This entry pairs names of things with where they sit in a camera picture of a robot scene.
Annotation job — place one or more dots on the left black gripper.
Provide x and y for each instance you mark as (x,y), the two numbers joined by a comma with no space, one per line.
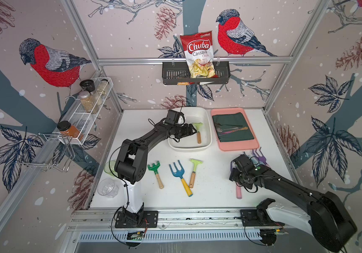
(186,133)

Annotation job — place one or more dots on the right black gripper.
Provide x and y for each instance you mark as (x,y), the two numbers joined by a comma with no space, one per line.
(232,177)

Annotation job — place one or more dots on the purple fork pink handle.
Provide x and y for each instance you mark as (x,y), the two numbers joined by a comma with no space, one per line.
(237,188)

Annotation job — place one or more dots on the light green rake wooden handle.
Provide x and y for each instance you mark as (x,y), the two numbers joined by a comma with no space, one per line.
(193,175)

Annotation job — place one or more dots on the blue fork yellow handle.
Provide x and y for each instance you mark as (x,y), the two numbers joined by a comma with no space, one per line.
(178,172)
(255,160)

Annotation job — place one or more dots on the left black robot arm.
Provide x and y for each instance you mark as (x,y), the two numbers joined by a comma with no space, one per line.
(131,163)

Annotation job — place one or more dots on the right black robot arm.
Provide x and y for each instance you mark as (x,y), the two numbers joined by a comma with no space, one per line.
(322,215)

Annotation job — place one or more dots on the white storage box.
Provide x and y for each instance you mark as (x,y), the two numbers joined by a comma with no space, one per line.
(189,144)

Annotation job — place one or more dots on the dark green small rake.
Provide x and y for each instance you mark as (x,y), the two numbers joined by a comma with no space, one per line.
(154,168)

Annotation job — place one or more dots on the silver spoon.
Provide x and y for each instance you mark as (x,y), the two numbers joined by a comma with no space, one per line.
(225,130)

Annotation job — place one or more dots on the pink tray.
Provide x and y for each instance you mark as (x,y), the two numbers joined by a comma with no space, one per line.
(235,146)

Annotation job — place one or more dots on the iridescent knife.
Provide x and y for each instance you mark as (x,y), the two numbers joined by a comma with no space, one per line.
(234,130)

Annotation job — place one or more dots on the Chuba cassava chips bag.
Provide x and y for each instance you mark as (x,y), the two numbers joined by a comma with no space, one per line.
(198,50)

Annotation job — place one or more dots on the green plastic cup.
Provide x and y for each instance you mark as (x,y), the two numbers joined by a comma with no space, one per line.
(109,168)

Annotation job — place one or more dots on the pale spice jar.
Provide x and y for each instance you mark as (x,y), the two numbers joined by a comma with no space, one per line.
(103,87)

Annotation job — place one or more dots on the clear plastic cup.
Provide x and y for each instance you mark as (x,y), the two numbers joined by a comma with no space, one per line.
(108,188)

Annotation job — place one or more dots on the beige spice jar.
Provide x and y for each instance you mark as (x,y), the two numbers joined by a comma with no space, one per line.
(88,102)

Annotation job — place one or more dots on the black lid spice jar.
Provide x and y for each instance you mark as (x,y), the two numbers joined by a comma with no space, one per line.
(88,85)

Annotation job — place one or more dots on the small circuit board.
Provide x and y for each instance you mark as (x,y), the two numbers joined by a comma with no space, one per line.
(135,235)

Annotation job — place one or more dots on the orange spice jar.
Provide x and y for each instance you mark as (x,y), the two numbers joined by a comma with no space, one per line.
(67,129)

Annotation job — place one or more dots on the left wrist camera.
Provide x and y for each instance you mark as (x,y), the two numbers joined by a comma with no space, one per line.
(174,117)

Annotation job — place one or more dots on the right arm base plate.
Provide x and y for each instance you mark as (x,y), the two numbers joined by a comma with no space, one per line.
(257,218)

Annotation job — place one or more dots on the black wall basket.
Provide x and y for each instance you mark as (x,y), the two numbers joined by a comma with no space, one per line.
(178,72)

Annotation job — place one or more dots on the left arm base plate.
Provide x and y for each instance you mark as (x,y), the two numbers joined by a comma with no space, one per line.
(142,219)

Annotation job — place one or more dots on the white wire spice shelf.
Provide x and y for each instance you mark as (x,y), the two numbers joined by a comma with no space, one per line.
(85,122)

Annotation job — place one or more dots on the wire hook rack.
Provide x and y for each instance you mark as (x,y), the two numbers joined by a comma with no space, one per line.
(57,153)

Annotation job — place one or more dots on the aluminium front rail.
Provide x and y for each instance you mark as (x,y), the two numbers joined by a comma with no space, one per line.
(100,219)

